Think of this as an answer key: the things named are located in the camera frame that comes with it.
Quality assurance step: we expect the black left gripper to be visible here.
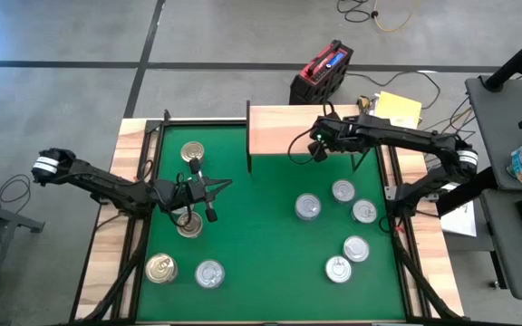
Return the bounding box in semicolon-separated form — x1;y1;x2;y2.
163;157;234;224

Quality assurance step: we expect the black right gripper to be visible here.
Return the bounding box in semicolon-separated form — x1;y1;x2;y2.
308;100;362;163

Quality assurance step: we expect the red label gold-lid can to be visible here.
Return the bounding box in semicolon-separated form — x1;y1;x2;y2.
176;210;205;239

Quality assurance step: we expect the large red albacore can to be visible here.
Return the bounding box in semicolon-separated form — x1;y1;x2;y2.
194;258;227;291

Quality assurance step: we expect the large teal can gold lid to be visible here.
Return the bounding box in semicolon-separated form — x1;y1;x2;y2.
144;253;179;285

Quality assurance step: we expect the wooden shelf with black legs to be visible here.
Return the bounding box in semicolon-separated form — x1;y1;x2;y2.
246;100;372;176

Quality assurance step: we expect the small teal can gold lid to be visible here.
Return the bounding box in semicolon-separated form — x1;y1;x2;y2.
179;140;207;165

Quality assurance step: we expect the red and black toolbox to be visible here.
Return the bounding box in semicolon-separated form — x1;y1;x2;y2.
288;39;354;106

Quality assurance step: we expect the small yellow black gadget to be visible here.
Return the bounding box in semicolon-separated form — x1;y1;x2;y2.
355;93;374;114

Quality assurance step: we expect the blue label tuna can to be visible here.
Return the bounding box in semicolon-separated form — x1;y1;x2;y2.
351;198;379;225
331;178;357;204

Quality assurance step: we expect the green label tuna can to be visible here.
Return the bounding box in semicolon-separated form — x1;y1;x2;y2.
295;193;322;222
342;235;371;264

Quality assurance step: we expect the yellow paper folder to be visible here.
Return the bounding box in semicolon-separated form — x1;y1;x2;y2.
372;90;423;126

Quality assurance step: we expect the green table mat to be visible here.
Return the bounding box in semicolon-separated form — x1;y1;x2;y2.
136;124;407;321

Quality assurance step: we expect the red label silver-lid can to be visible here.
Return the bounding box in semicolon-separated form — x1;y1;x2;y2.
324;255;353;285

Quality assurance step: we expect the black desk crossbar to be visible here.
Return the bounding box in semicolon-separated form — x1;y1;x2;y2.
435;166;501;217

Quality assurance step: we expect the white paper sheet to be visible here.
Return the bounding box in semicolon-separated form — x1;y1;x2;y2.
440;198;479;239

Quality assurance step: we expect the grey desk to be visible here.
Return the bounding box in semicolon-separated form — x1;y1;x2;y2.
464;74;522;301

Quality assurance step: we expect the grey metal stand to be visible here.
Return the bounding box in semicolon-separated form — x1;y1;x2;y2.
0;183;47;326

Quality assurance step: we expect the black monitor pole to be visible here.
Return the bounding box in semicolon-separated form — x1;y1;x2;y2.
482;22;522;94

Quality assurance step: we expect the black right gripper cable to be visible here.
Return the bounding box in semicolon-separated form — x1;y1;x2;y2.
286;129;319;167

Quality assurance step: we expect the black table frame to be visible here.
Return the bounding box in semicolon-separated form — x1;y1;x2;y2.
68;108;470;326

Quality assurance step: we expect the black toolbox power cable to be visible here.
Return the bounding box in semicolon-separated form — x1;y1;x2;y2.
349;70;443;112

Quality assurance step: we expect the yellow floor cable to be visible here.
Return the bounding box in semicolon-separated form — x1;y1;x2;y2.
372;0;419;34

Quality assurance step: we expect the black floor cable with plug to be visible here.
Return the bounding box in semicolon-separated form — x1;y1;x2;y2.
335;0;382;24

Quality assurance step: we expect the black desk cable bundle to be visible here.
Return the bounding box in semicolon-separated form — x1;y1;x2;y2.
417;94;478;141

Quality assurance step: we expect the coiled black floor cable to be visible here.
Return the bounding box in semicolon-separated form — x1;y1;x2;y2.
0;174;34;209

